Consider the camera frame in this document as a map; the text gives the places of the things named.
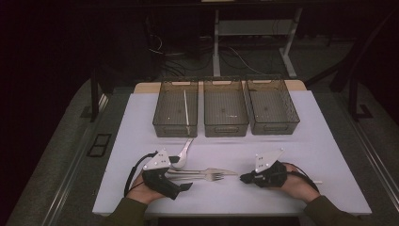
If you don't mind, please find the silver fork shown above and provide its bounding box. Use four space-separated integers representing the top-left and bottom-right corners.
166 172 225 183

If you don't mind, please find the right hand-held gripper black cable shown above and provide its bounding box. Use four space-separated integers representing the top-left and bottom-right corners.
283 162 320 193

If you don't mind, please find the person's right hand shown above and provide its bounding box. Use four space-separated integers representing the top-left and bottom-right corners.
275 162 321 203

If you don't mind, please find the person's left hand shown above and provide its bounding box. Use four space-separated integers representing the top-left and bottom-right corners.
125 173 168 205

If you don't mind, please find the black floor socket frame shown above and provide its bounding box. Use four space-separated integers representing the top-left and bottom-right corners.
87 133 113 158

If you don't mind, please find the white metal desk frame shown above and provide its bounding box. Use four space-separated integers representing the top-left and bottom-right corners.
212 8 304 79

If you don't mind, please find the black metal stand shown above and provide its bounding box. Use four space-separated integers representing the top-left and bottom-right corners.
304 8 399 122
89 67 116 123

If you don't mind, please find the tangle of floor cables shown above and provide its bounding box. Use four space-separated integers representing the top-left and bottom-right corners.
146 29 267 78

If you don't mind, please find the smoky clear plastic bin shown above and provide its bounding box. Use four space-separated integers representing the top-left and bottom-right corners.
202 77 250 138
152 78 200 138
244 74 301 136

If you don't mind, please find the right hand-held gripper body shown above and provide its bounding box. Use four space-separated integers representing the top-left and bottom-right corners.
250 148 288 189

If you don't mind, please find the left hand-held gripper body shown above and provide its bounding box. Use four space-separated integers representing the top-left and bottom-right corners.
141 148 184 201

